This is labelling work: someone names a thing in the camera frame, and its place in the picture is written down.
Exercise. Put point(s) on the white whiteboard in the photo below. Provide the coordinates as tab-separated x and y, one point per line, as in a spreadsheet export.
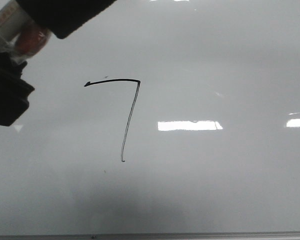
160	119

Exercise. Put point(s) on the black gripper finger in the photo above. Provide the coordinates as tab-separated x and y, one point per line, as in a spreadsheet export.
14	91
63	17

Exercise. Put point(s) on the whiteboard marker with grey wrap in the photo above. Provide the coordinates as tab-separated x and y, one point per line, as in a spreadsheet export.
20	36

